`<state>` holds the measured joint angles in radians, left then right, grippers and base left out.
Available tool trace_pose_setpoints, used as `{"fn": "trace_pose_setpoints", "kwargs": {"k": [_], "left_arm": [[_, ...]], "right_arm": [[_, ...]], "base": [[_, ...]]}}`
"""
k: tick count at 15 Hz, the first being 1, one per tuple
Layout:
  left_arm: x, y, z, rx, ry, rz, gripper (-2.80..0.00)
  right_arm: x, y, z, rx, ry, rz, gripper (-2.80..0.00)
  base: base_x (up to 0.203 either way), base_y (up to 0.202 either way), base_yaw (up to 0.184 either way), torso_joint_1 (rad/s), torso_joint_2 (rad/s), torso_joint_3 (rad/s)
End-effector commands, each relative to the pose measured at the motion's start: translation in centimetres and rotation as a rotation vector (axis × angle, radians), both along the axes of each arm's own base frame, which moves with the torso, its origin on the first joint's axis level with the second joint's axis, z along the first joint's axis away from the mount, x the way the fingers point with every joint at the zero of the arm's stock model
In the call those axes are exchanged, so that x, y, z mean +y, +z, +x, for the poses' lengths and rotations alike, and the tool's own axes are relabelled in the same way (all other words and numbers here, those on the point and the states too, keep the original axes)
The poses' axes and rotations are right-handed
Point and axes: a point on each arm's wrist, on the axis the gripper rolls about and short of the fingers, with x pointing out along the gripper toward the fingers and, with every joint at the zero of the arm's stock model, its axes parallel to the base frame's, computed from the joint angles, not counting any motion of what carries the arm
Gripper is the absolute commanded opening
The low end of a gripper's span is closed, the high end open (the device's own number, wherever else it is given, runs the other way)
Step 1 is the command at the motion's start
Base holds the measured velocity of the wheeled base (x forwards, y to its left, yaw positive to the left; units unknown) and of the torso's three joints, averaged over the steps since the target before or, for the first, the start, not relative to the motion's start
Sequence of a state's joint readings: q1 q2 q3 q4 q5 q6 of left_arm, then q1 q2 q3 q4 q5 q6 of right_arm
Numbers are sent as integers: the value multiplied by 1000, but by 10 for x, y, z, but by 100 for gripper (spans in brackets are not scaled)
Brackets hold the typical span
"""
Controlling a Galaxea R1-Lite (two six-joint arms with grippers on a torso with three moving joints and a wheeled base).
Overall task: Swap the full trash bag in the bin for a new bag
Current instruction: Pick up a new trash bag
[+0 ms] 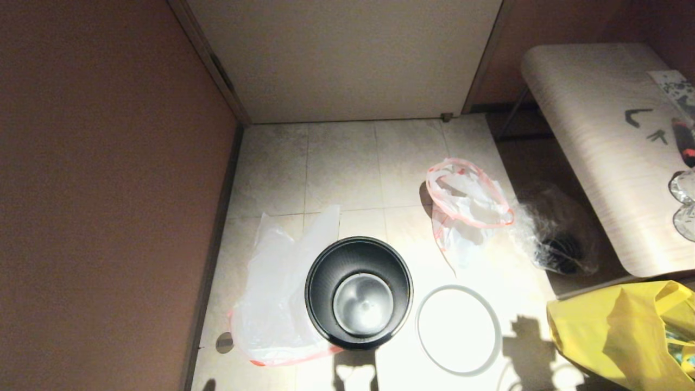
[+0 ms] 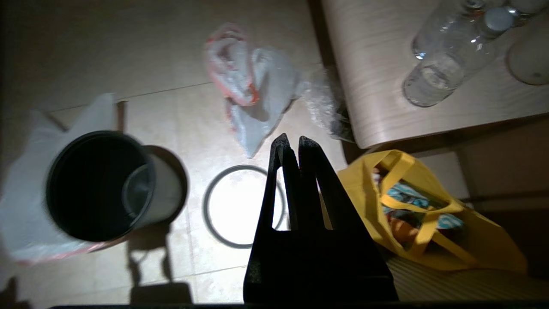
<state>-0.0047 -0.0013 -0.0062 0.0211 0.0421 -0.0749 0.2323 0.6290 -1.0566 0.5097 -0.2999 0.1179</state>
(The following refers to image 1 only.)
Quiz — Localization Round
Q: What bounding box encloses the used white red-drawstring trash bag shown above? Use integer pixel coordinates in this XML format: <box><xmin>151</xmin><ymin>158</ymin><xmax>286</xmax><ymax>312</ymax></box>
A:
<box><xmin>425</xmin><ymin>157</ymin><xmax>515</xmax><ymax>272</ymax></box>

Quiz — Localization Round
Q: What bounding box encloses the new white red-edged trash bag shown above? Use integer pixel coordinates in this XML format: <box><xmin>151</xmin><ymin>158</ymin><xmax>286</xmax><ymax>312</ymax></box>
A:
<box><xmin>231</xmin><ymin>205</ymin><xmax>348</xmax><ymax>367</ymax></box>

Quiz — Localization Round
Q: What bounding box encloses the grey bin rim ring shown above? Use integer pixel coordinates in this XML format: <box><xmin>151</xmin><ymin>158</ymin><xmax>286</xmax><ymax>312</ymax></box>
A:
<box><xmin>416</xmin><ymin>285</ymin><xmax>501</xmax><ymax>376</ymax></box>

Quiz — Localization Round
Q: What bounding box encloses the black round trash bin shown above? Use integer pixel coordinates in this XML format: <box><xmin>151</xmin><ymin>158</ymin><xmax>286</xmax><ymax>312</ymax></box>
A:
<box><xmin>304</xmin><ymin>236</ymin><xmax>413</xmax><ymax>351</ymax></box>

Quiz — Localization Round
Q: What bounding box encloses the yellow plastic bag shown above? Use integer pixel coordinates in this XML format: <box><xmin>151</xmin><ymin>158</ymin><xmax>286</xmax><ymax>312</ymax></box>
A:
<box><xmin>546</xmin><ymin>281</ymin><xmax>695</xmax><ymax>391</ymax></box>

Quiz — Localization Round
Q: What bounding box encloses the white door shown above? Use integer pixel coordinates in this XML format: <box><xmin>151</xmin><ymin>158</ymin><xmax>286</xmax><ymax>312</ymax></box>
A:
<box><xmin>187</xmin><ymin>0</ymin><xmax>503</xmax><ymax>124</ymax></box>

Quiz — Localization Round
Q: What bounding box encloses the light wood table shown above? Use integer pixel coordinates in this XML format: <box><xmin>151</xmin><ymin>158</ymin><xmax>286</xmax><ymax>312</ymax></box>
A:
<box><xmin>520</xmin><ymin>43</ymin><xmax>695</xmax><ymax>278</ymax></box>

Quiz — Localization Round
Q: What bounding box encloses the clear glass cup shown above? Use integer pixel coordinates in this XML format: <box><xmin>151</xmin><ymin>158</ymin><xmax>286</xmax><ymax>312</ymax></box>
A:
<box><xmin>672</xmin><ymin>206</ymin><xmax>695</xmax><ymax>243</ymax></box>
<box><xmin>669</xmin><ymin>169</ymin><xmax>695</xmax><ymax>206</ymax></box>

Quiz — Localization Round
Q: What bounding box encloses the black and red tool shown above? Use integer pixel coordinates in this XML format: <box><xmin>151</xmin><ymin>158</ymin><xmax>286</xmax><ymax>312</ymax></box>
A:
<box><xmin>672</xmin><ymin>117</ymin><xmax>695</xmax><ymax>168</ymax></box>

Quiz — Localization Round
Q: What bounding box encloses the white patterned paper sheet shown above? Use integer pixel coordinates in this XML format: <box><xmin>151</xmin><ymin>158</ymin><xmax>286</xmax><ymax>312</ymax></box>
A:
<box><xmin>649</xmin><ymin>70</ymin><xmax>695</xmax><ymax>109</ymax></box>

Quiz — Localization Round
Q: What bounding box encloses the green patterned packet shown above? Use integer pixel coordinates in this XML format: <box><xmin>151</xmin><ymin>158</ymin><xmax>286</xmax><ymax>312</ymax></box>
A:
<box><xmin>664</xmin><ymin>320</ymin><xmax>695</xmax><ymax>381</ymax></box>

